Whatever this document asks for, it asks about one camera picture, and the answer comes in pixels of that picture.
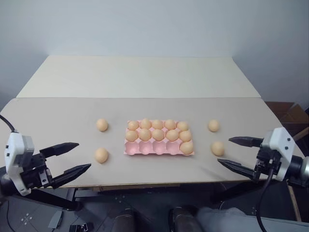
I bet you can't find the pink egg tray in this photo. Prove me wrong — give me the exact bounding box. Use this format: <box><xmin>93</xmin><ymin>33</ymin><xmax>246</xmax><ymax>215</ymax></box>
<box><xmin>123</xmin><ymin>119</ymin><xmax>195</xmax><ymax>158</ymax></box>

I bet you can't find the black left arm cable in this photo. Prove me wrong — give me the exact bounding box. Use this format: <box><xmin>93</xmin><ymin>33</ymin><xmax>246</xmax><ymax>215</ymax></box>
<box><xmin>0</xmin><ymin>114</ymin><xmax>19</xmax><ymax>133</ymax></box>

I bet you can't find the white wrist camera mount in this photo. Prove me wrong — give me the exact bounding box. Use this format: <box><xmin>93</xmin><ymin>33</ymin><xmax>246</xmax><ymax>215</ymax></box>
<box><xmin>4</xmin><ymin>132</ymin><xmax>35</xmax><ymax>197</ymax></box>
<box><xmin>261</xmin><ymin>127</ymin><xmax>296</xmax><ymax>182</ymax></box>

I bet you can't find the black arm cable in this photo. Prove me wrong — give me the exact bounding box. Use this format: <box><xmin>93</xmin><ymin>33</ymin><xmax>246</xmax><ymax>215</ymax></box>
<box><xmin>0</xmin><ymin>114</ymin><xmax>19</xmax><ymax>133</ymax></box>
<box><xmin>255</xmin><ymin>166</ymin><xmax>277</xmax><ymax>232</ymax></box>

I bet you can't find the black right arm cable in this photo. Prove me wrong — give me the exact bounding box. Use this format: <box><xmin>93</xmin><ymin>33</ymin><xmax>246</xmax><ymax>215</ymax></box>
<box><xmin>255</xmin><ymin>166</ymin><xmax>277</xmax><ymax>232</ymax></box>

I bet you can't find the brown cardboard box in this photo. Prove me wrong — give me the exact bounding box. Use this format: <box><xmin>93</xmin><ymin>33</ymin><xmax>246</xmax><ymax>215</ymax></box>
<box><xmin>265</xmin><ymin>101</ymin><xmax>309</xmax><ymax>141</ymax></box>

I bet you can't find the black table leg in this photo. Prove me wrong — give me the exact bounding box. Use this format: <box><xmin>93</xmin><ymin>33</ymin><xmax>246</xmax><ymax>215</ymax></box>
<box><xmin>23</xmin><ymin>188</ymin><xmax>83</xmax><ymax>212</ymax></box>

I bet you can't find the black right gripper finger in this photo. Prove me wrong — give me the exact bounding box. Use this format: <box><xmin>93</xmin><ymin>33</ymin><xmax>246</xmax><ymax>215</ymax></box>
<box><xmin>217</xmin><ymin>158</ymin><xmax>257</xmax><ymax>180</ymax></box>
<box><xmin>228</xmin><ymin>136</ymin><xmax>265</xmax><ymax>148</ymax></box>

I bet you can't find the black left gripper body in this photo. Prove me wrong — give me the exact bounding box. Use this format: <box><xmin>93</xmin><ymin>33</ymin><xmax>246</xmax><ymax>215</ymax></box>
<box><xmin>20</xmin><ymin>154</ymin><xmax>54</xmax><ymax>191</ymax></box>

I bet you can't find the wooden strip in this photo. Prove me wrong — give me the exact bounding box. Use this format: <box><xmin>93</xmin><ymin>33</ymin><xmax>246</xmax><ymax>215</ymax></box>
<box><xmin>287</xmin><ymin>185</ymin><xmax>302</xmax><ymax>222</ymax></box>

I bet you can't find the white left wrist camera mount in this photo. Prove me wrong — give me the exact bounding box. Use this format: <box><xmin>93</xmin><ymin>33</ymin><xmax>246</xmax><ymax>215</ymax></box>
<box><xmin>4</xmin><ymin>132</ymin><xmax>35</xmax><ymax>197</ymax></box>

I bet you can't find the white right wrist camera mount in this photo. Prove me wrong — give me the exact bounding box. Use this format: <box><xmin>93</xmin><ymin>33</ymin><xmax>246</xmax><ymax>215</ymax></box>
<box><xmin>261</xmin><ymin>127</ymin><xmax>296</xmax><ymax>182</ymax></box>

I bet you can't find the black table crossbar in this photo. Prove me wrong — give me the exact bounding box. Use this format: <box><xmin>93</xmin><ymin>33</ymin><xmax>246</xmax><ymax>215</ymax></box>
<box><xmin>73</xmin><ymin>185</ymin><xmax>182</xmax><ymax>202</ymax></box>

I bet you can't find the dark rounded shape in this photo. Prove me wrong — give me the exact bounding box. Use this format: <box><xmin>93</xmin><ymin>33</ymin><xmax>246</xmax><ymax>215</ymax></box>
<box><xmin>112</xmin><ymin>207</ymin><xmax>135</xmax><ymax>232</ymax></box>
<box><xmin>168</xmin><ymin>204</ymin><xmax>200</xmax><ymax>232</ymax></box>

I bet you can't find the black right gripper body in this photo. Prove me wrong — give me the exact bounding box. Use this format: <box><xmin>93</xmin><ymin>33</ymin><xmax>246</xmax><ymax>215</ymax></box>
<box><xmin>253</xmin><ymin>145</ymin><xmax>282</xmax><ymax>181</ymax></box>

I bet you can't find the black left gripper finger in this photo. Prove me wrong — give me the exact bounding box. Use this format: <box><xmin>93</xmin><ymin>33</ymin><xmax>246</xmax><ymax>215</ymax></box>
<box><xmin>39</xmin><ymin>142</ymin><xmax>80</xmax><ymax>160</ymax></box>
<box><xmin>51</xmin><ymin>163</ymin><xmax>92</xmax><ymax>189</ymax></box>

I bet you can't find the grey cloth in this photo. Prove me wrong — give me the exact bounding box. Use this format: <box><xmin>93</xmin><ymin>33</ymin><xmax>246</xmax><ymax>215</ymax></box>
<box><xmin>196</xmin><ymin>206</ymin><xmax>258</xmax><ymax>232</ymax></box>

